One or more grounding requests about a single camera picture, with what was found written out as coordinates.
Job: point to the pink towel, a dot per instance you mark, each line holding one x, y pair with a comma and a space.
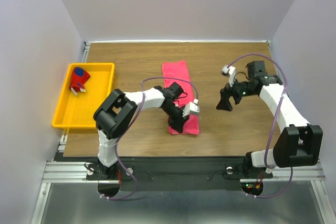
180, 70

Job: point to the aluminium front frame rail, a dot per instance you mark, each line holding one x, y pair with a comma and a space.
75, 172

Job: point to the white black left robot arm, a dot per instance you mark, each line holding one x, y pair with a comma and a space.
114, 115

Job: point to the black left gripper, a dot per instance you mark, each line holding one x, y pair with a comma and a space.
177, 124

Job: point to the red and blue patterned towel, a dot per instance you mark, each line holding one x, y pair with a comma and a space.
78, 79

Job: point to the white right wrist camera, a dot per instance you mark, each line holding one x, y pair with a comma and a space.
230, 73

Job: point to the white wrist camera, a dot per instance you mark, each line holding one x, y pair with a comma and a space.
230, 73
191, 109

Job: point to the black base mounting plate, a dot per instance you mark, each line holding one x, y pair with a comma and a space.
177, 173

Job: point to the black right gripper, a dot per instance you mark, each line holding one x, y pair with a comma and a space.
224, 104

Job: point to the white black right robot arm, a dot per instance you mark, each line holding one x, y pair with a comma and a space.
299, 142

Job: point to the yellow plastic tray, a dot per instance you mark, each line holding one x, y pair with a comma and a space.
76, 111

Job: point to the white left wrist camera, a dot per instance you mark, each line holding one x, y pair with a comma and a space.
191, 109

